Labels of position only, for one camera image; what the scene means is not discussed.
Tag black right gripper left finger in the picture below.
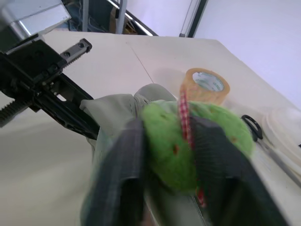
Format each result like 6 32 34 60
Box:
81 117 148 226

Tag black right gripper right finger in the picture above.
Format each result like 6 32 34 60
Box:
191 115 291 226

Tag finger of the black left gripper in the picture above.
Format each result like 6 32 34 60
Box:
34 90 101 140
55 73 95 105

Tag green plush keychain with ribbon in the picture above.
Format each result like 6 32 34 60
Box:
140 84 257 208

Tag white round flat disc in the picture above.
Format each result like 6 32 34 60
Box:
260 105 301 165

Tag brown cardboard box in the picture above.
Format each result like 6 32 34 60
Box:
109 4 142 35

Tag yellowish packing tape roll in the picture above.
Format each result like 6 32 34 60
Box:
180 67 231 106

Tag black-handled scissors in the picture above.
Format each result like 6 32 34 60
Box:
241 114 301 189

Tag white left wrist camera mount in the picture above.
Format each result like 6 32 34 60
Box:
0 0 71 40

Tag white metal shelf post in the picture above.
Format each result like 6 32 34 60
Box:
116 0 129 34

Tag black diagonal rail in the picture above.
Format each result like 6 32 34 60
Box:
105 0 159 37

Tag grey blind cord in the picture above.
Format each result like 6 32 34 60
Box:
179 0 197 38

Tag black window frame post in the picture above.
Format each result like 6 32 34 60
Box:
187 0 209 38

